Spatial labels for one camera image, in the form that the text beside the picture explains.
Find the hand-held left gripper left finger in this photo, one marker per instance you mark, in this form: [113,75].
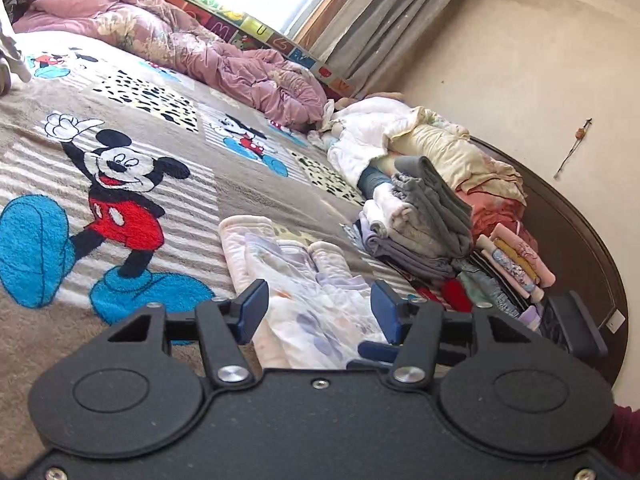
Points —
[252,307]

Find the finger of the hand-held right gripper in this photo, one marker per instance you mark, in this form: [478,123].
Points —
[370,365]
[377,350]

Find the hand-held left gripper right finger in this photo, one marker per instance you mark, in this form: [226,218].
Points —
[386,310]

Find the white floral padded garment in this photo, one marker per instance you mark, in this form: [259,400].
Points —
[300,280]

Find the row of folded colourful clothes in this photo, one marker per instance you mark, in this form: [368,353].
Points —
[505,265]

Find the stack of folded grey clothes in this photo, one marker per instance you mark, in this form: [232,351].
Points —
[425,220]

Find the pile of cream pink clothes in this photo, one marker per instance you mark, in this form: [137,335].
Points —
[460,155]

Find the dark wooden headboard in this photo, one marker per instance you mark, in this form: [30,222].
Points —
[575,240]

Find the person's maroon clothing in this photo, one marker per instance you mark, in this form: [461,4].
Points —
[622,440]

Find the teal folded cloth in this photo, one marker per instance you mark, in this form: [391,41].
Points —
[371,180]

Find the pink blanket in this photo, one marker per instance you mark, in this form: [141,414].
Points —
[495,215]

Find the white quilt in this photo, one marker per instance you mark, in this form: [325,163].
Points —
[365,140]

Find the brown plush toy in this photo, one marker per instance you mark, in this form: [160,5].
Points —
[380,99]

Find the colourful alphabet play mat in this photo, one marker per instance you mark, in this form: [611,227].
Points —
[250,27]

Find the purple floral quilt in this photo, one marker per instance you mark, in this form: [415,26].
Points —
[175,35]

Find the grey curtain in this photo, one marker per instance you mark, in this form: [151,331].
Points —
[380,25]

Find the white crumpled cloth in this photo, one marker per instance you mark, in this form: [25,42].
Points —
[15,60]

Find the white wall socket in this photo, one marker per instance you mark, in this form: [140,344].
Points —
[615,321]

